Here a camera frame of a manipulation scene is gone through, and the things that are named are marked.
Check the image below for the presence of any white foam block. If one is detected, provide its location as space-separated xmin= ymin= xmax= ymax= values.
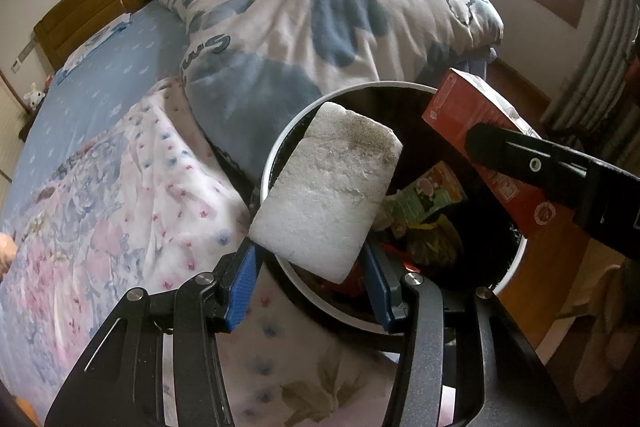
xmin=248 ymin=101 xmax=404 ymax=284

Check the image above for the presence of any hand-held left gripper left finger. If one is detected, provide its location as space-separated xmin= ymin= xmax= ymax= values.
xmin=44 ymin=242 xmax=259 ymax=427

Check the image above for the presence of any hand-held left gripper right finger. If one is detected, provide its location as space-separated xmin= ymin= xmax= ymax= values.
xmin=362 ymin=248 xmax=572 ymax=427

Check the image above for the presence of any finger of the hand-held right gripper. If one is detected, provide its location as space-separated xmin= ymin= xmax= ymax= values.
xmin=464 ymin=122 xmax=594 ymax=219

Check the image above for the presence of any grey striped curtain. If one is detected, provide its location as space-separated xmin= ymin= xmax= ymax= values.
xmin=539 ymin=0 xmax=640 ymax=154

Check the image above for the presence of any green milk carton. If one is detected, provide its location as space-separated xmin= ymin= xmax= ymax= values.
xmin=387 ymin=160 xmax=469 ymax=234

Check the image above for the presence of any beige cloth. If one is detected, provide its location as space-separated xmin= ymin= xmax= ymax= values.
xmin=554 ymin=256 xmax=640 ymax=404

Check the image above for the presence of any red cardboard box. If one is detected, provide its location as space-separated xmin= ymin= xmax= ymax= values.
xmin=420 ymin=67 xmax=567 ymax=239

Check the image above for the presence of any white round trash bin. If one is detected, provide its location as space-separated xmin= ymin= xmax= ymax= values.
xmin=259 ymin=80 xmax=529 ymax=334

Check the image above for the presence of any dark wooden nightstand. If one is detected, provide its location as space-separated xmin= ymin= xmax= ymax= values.
xmin=17 ymin=109 xmax=39 ymax=143

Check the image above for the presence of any yellow snack wrapper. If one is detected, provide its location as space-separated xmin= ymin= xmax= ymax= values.
xmin=404 ymin=214 xmax=464 ymax=269

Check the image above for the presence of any white rabbit plush toy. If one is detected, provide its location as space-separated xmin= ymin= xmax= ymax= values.
xmin=22 ymin=81 xmax=46 ymax=110

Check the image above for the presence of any blue patterned pillow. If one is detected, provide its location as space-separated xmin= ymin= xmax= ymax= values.
xmin=52 ymin=11 xmax=134 ymax=80

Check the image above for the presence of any white quilt with blue patches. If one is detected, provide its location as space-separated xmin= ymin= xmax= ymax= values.
xmin=153 ymin=0 xmax=505 ymax=178

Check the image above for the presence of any blue bed sheet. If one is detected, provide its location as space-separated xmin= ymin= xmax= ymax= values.
xmin=0 ymin=1 xmax=194 ymax=229

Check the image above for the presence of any pink floral blanket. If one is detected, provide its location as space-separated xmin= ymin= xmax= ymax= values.
xmin=0 ymin=76 xmax=402 ymax=427

